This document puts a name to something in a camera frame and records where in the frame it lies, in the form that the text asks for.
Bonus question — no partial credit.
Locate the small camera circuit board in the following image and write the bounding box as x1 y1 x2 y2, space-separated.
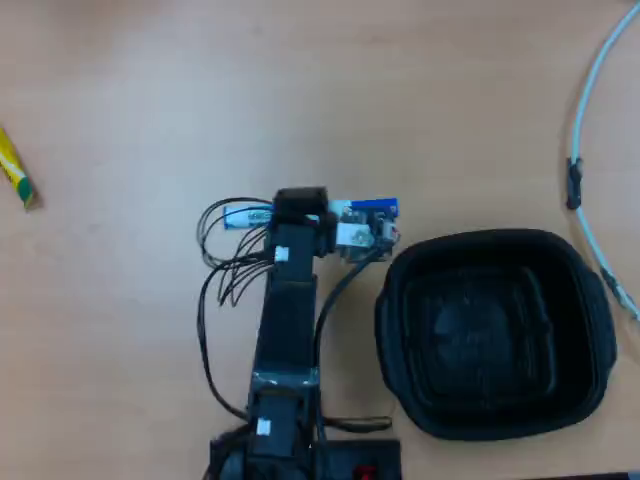
333 198 404 265

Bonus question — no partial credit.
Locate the black cable clip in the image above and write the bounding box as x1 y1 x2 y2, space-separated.
566 156 585 210

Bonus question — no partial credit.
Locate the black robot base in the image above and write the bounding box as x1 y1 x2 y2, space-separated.
208 432 404 480

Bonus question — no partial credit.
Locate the black plastic bowl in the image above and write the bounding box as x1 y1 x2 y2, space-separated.
373 228 617 442

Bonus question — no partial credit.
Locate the blue white marker pen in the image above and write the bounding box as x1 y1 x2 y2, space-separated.
222 197 401 231

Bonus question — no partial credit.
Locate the black camera cable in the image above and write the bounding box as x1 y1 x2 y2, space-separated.
310 258 394 435

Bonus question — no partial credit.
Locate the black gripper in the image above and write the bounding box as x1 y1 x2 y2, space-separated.
272 186 338 260

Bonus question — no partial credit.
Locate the white cable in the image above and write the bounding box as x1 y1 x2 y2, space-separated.
568 3 640 322

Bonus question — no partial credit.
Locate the yellow green tube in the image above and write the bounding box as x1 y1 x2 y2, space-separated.
0 127 39 210

